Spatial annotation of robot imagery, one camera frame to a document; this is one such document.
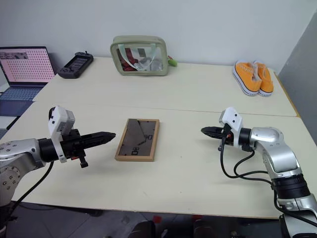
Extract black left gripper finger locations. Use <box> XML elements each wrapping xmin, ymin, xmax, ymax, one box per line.
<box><xmin>80</xmin><ymin>131</ymin><xmax>117</xmax><ymax>141</ymax></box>
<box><xmin>84</xmin><ymin>137</ymin><xmax>116</xmax><ymax>150</ymax></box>

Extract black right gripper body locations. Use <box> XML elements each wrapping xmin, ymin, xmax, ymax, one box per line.
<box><xmin>217</xmin><ymin>123</ymin><xmax>235</xmax><ymax>151</ymax></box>

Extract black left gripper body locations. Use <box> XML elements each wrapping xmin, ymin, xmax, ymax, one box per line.
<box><xmin>60</xmin><ymin>128</ymin><xmax>89</xmax><ymax>169</ymax></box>

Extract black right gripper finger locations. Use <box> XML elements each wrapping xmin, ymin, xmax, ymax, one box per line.
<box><xmin>201</xmin><ymin>126</ymin><xmax>223</xmax><ymax>133</ymax></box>
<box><xmin>202</xmin><ymin>131</ymin><xmax>223</xmax><ymax>140</ymax></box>

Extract orange canvas shoe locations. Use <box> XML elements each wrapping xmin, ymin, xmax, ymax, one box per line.
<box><xmin>232</xmin><ymin>59</ymin><xmax>264</xmax><ymax>96</ymax></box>
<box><xmin>252</xmin><ymin>61</ymin><xmax>274</xmax><ymax>98</ymax></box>

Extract black handheld controller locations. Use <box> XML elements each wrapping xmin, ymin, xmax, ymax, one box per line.
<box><xmin>57</xmin><ymin>51</ymin><xmax>95</xmax><ymax>79</ymax></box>

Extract red item inside pouch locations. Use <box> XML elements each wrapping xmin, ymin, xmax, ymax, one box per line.
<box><xmin>120</xmin><ymin>48</ymin><xmax>139</xmax><ymax>72</ymax></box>

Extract green transparent pouch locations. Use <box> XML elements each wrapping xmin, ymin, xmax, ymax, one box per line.
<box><xmin>109</xmin><ymin>35</ymin><xmax>167</xmax><ymax>77</ymax></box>

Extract blue laptop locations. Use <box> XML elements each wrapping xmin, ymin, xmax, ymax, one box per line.
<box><xmin>0</xmin><ymin>46</ymin><xmax>56</xmax><ymax>117</ymax></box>

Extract dark rounded shape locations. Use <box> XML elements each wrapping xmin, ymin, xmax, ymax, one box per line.
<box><xmin>133</xmin><ymin>220</ymin><xmax>157</xmax><ymax>238</ymax></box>

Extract grey partition panel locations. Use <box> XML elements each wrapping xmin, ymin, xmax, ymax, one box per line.
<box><xmin>277</xmin><ymin>9</ymin><xmax>317</xmax><ymax>149</ymax></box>

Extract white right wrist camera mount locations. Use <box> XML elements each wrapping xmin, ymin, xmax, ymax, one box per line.
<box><xmin>218</xmin><ymin>107</ymin><xmax>244</xmax><ymax>149</ymax></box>

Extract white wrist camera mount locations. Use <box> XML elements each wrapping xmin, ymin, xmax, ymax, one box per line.
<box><xmin>218</xmin><ymin>107</ymin><xmax>244</xmax><ymax>149</ymax></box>
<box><xmin>48</xmin><ymin>106</ymin><xmax>76</xmax><ymax>164</ymax></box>

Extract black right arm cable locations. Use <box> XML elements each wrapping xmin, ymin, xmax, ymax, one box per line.
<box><xmin>219</xmin><ymin>125</ymin><xmax>274</xmax><ymax>185</ymax></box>

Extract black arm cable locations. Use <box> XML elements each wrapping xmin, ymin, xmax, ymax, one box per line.
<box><xmin>6</xmin><ymin>160</ymin><xmax>54</xmax><ymax>214</ymax></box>
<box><xmin>219</xmin><ymin>125</ymin><xmax>274</xmax><ymax>185</ymax></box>

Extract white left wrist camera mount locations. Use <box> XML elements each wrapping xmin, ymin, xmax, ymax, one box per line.
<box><xmin>48</xmin><ymin>106</ymin><xmax>76</xmax><ymax>164</ymax></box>

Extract wooden framed clock picture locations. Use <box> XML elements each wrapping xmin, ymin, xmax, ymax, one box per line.
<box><xmin>114</xmin><ymin>118</ymin><xmax>160</xmax><ymax>162</ymax></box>

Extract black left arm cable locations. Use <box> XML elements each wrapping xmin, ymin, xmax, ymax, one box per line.
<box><xmin>6</xmin><ymin>160</ymin><xmax>54</xmax><ymax>214</ymax></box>

